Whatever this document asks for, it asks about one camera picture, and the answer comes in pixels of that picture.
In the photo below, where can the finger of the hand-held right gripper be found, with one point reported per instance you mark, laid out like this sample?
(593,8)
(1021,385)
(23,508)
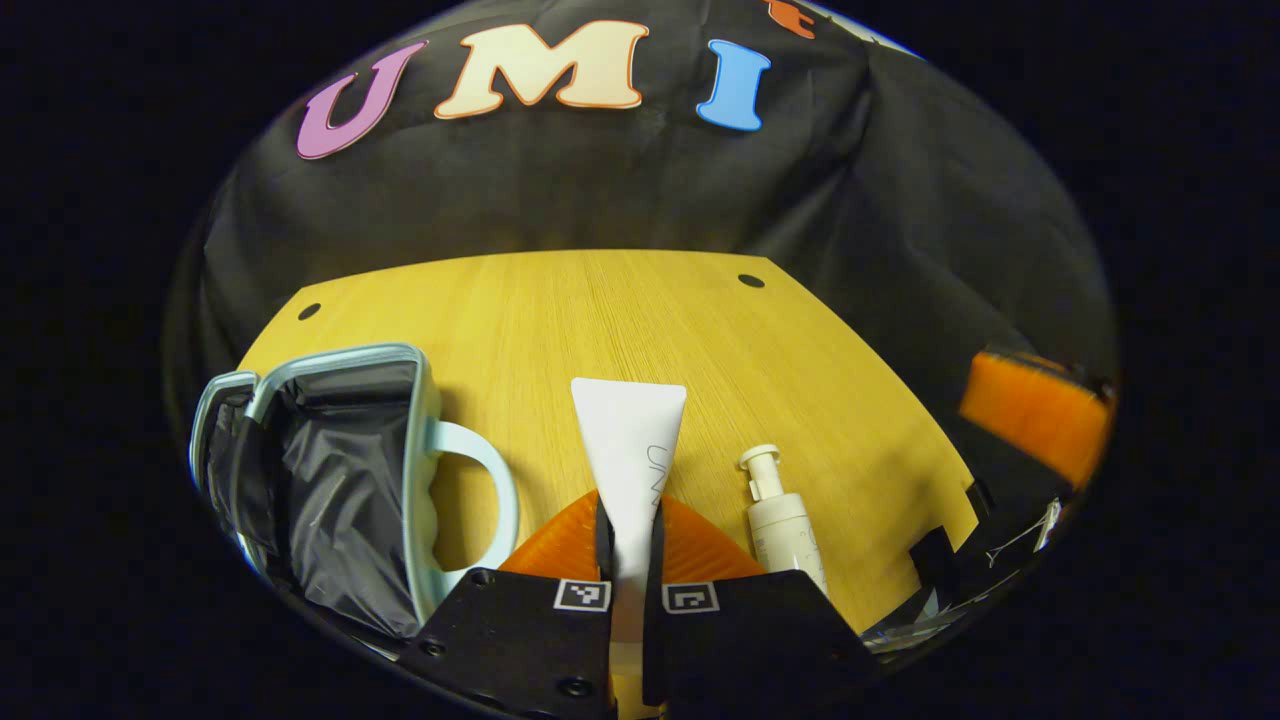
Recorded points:
(1040,415)

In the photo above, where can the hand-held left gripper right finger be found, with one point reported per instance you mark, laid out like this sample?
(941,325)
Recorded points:
(655,560)

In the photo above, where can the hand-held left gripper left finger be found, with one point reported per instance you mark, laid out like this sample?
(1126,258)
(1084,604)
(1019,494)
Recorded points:
(603,540)

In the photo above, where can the white skin care tube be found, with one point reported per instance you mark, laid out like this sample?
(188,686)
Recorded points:
(630,440)

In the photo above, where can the white pump bottle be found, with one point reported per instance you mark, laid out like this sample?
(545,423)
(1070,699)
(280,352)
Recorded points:
(780,525)

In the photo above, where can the light blue suitcase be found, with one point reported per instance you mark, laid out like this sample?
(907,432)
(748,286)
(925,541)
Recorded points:
(340,480)

